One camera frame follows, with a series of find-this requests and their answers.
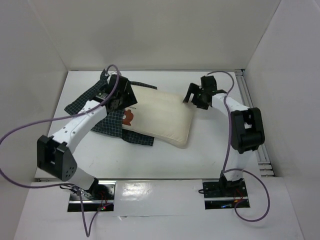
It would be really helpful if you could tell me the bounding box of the dark plaid pillowcase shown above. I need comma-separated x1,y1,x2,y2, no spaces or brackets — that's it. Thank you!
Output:
63,69,158,146

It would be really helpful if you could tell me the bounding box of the cream bear pillow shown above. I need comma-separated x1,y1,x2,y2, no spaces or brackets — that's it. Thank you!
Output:
122,85,195,148

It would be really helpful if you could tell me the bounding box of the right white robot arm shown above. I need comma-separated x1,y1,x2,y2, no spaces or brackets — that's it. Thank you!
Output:
183,71,265,196

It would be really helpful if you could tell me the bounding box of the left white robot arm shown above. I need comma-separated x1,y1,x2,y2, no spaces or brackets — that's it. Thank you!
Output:
36,74,138,200

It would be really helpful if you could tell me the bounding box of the aluminium rail frame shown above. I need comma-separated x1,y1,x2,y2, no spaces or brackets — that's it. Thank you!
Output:
232,69,275,177

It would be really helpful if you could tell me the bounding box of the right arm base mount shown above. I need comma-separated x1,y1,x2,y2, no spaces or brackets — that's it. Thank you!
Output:
198,176,250,210

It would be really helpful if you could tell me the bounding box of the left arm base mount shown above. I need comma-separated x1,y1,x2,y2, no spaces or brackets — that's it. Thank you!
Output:
60,180,117,213

